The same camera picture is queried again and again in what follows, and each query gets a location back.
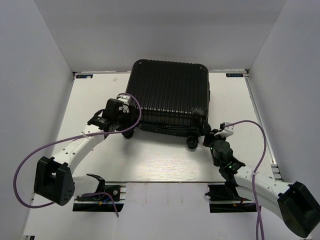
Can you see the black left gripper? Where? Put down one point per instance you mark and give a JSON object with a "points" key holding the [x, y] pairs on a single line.
{"points": [[128, 122]]}

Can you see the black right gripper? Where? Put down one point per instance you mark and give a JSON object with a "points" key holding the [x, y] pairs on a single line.
{"points": [[210, 136]]}

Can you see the black hard-shell suitcase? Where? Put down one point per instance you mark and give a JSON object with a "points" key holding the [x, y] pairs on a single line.
{"points": [[174, 98]]}

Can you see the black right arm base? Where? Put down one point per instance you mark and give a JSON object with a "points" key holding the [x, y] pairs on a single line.
{"points": [[221, 200]]}

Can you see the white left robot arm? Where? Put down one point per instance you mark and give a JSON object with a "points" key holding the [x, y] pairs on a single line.
{"points": [[54, 179]]}

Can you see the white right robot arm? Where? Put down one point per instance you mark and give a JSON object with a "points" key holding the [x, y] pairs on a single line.
{"points": [[291, 202]]}

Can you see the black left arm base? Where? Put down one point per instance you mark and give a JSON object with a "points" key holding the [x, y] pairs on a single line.
{"points": [[111, 201]]}

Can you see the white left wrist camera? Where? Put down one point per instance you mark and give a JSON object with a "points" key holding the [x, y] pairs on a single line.
{"points": [[126, 101]]}

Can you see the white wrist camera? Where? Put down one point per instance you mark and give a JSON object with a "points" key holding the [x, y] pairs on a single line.
{"points": [[126, 101], [226, 130]]}

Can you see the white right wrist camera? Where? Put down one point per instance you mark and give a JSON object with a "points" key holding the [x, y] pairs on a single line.
{"points": [[226, 130]]}

